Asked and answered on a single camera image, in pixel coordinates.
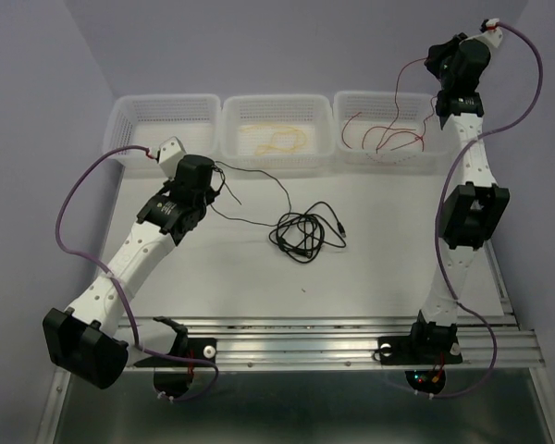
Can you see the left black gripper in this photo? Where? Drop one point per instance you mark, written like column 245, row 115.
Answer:
column 211, row 195

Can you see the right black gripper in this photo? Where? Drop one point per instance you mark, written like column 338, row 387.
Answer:
column 434, row 52

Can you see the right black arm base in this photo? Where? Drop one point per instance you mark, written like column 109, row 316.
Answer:
column 427, row 349

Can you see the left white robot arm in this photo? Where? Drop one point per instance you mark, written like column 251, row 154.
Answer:
column 97, row 336

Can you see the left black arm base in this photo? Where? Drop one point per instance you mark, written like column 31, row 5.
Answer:
column 190, row 372

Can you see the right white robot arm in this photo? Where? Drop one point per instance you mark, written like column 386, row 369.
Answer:
column 471, row 202

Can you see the left white plastic basket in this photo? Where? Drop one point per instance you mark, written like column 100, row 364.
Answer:
column 149, row 120

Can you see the white plastic basket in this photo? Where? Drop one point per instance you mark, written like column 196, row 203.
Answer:
column 396, row 131
column 277, row 131
column 149, row 120

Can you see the middle white plastic basket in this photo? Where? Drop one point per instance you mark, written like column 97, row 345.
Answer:
column 277, row 131

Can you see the right white plastic basket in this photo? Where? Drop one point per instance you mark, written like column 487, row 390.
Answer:
column 396, row 131

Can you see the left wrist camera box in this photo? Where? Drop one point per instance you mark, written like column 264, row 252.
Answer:
column 169, row 153

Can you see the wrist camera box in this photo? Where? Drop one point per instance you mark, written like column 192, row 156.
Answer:
column 491, row 33
column 169, row 153

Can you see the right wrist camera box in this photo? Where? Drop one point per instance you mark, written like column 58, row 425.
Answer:
column 491, row 33

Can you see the aluminium front rail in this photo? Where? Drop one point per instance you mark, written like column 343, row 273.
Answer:
column 348, row 343

